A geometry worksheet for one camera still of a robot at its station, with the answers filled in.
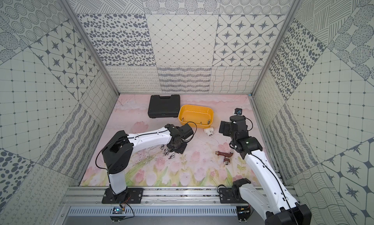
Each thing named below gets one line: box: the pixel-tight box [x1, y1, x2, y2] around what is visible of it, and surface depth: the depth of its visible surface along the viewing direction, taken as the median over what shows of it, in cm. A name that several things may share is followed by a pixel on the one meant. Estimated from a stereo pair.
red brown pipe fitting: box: [215, 150, 234, 166], surface depth 89 cm
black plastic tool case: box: [147, 94, 181, 119], surface depth 112 cm
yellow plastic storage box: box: [178, 104, 214, 129], surface depth 109 cm
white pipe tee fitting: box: [203, 127, 215, 137], surface depth 98 cm
